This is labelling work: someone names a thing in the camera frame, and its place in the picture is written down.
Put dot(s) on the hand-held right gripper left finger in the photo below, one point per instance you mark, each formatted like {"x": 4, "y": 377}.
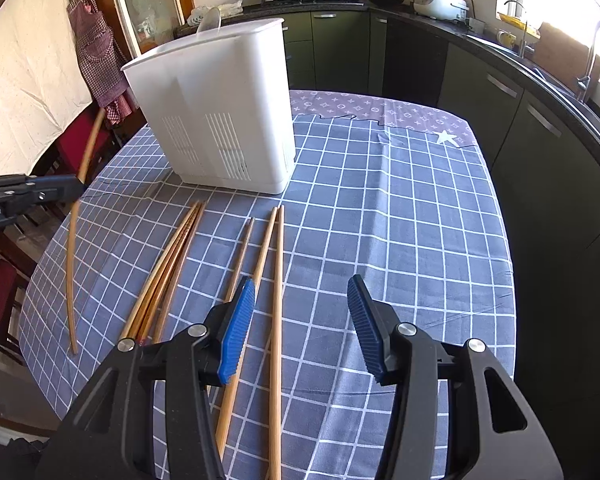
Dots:
{"x": 237, "y": 330}

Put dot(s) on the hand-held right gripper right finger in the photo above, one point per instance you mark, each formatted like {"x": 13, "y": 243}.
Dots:
{"x": 367, "y": 332}

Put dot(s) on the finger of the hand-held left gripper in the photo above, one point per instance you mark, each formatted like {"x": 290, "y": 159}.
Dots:
{"x": 55, "y": 187}

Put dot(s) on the wooden chopstick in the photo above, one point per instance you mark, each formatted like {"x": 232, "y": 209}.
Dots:
{"x": 141, "y": 310}
{"x": 240, "y": 260}
{"x": 132, "y": 310}
{"x": 278, "y": 335}
{"x": 69, "y": 280}
{"x": 148, "y": 310}
{"x": 265, "y": 250}
{"x": 164, "y": 310}

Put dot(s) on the white plastic utensil holder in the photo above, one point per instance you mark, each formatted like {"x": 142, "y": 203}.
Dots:
{"x": 220, "y": 100}

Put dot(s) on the wooden chair with red cushion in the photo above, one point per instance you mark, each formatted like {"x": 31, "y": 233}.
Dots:
{"x": 80, "y": 145}
{"x": 0, "y": 300}

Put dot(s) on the blue checked tablecloth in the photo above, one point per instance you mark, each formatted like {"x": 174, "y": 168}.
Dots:
{"x": 380, "y": 220}

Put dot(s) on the red checked apron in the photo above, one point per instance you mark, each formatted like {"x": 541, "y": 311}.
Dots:
{"x": 92, "y": 45}

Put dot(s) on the purple patterned tablecloth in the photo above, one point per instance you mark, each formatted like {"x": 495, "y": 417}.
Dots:
{"x": 380, "y": 107}

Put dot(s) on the translucent plastic spoon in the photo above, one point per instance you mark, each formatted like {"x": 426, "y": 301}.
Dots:
{"x": 210, "y": 20}

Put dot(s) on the white plastic bag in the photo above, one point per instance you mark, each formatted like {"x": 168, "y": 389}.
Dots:
{"x": 215, "y": 10}

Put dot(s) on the green kitchen cabinets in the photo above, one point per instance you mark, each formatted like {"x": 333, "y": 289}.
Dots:
{"x": 480, "y": 110}

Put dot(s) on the black kitchen countertop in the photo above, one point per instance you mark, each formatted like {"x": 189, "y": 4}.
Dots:
{"x": 485, "y": 35}

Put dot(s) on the steel kitchen sink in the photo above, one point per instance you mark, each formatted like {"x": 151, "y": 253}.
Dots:
{"x": 565, "y": 80}

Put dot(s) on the pale mug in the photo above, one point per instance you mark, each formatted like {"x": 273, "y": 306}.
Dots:
{"x": 505, "y": 39}

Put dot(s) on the small steel faucet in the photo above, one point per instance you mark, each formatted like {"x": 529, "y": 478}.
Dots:
{"x": 521, "y": 35}

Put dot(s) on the white rice cooker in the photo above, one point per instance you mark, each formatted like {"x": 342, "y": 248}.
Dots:
{"x": 440, "y": 4}

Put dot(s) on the brown cutting board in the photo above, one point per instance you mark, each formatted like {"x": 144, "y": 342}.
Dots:
{"x": 560, "y": 47}

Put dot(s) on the tall steel faucet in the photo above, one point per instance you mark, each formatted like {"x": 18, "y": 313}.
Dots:
{"x": 591, "y": 55}

